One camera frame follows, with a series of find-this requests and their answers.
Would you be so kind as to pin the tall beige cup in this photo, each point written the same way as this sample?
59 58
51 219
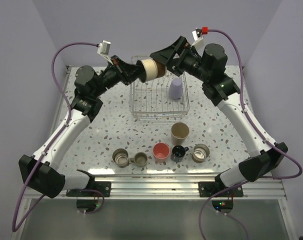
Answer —
179 132

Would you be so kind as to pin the black mug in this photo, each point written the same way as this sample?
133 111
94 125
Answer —
178 153

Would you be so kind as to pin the small olive mug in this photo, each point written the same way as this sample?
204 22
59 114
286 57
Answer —
140 159

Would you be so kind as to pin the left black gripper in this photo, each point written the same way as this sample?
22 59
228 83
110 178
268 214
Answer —
126 72

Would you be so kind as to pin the lavender plastic cup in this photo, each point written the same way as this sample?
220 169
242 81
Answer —
175 89

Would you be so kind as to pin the right steel cup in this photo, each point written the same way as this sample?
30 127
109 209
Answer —
200 153

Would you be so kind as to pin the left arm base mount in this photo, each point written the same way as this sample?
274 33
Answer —
93 189

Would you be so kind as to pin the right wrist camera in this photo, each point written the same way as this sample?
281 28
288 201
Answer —
198 37

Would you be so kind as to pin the wire dish rack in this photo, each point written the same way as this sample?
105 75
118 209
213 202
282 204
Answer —
150 101

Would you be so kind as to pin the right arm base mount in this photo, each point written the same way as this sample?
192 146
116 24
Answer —
209 188

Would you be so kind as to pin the coral pink cup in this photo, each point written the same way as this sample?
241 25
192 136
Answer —
161 152

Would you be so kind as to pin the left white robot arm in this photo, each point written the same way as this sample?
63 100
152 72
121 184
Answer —
40 171

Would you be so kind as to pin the steel cup with brown band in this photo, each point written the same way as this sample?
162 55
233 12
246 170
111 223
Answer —
152 69

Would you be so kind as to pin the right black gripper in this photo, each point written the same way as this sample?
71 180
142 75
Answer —
181 47

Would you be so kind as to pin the left steel cup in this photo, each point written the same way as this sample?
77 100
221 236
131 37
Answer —
121 157

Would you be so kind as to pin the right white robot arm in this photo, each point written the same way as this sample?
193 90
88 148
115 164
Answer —
264 152

